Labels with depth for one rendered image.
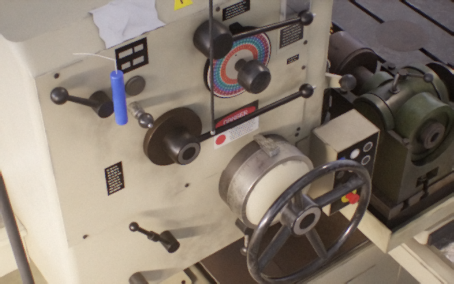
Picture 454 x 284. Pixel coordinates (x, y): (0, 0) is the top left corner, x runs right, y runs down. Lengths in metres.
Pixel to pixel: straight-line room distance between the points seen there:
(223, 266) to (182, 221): 0.74
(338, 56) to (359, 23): 0.65
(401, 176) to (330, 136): 0.34
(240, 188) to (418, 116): 0.61
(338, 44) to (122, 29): 1.08
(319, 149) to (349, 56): 0.45
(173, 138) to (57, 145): 0.26
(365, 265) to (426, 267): 0.31
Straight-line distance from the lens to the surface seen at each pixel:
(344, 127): 2.25
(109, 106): 1.69
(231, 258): 2.87
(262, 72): 1.82
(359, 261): 3.01
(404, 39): 3.18
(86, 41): 1.66
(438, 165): 2.60
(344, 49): 2.60
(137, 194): 1.96
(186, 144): 1.83
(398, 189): 2.52
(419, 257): 2.83
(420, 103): 2.45
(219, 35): 1.73
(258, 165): 2.04
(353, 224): 2.19
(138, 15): 1.70
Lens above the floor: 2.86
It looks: 43 degrees down
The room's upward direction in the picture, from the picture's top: straight up
